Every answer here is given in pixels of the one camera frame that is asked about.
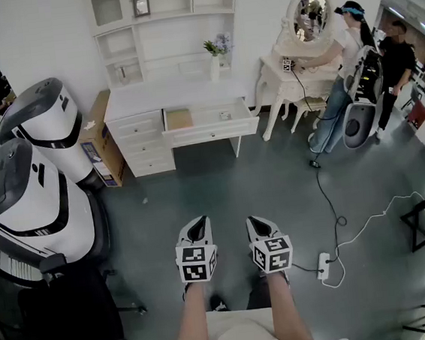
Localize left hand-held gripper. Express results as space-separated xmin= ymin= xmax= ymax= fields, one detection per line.
xmin=171 ymin=214 xmax=222 ymax=285

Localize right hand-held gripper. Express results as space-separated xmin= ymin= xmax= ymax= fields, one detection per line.
xmin=245 ymin=212 xmax=297 ymax=276

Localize white drawer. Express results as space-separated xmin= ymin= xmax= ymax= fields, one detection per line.
xmin=159 ymin=95 xmax=262 ymax=150

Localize person's left forearm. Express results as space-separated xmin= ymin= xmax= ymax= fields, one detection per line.
xmin=165 ymin=278 xmax=213 ymax=340

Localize person's right forearm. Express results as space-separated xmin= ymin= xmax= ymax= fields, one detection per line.
xmin=263 ymin=267 xmax=316 ymax=340

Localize person's dark legs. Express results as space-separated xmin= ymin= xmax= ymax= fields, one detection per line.
xmin=207 ymin=274 xmax=275 ymax=314

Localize white power strip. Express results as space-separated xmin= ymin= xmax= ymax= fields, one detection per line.
xmin=314 ymin=251 xmax=333 ymax=281

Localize person's cream shirt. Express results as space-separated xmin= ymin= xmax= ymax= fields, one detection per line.
xmin=128 ymin=296 xmax=358 ymax=340

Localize brown book with gold print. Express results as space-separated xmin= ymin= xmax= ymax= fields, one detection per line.
xmin=165 ymin=108 xmax=194 ymax=131

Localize cream vanity stool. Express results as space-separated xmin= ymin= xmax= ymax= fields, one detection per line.
xmin=287 ymin=96 xmax=333 ymax=134

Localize cardboard box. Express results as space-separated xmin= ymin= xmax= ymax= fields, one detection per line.
xmin=73 ymin=88 xmax=128 ymax=191

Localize white desk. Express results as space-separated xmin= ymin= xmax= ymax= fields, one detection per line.
xmin=100 ymin=74 xmax=255 ymax=181

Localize white robot with black base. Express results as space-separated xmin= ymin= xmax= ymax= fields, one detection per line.
xmin=333 ymin=44 xmax=392 ymax=152

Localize cream carved vanity table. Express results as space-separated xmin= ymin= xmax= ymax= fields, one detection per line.
xmin=252 ymin=37 xmax=353 ymax=142

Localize white ribbed vase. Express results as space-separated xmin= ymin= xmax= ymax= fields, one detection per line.
xmin=207 ymin=53 xmax=224 ymax=83

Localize large white grey robot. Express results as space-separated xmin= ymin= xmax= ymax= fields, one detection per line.
xmin=0 ymin=73 xmax=104 ymax=200
xmin=0 ymin=128 xmax=113 ymax=272

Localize lilac flowers with green leaves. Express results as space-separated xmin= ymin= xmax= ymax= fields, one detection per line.
xmin=201 ymin=31 xmax=234 ymax=59

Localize red chair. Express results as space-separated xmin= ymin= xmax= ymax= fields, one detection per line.
xmin=405 ymin=99 xmax=425 ymax=131

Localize white hutch shelf unit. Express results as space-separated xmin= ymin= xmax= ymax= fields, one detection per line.
xmin=87 ymin=0 xmax=247 ymax=94

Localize oval cream framed mirror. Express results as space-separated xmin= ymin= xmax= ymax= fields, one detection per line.
xmin=279 ymin=0 xmax=338 ymax=51

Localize black floor cable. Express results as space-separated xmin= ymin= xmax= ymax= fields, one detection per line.
xmin=279 ymin=157 xmax=354 ymax=275

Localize white floor cable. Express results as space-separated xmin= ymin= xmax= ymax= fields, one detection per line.
xmin=312 ymin=190 xmax=425 ymax=290

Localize brown picture frame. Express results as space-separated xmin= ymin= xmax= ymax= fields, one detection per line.
xmin=132 ymin=0 xmax=152 ymax=18

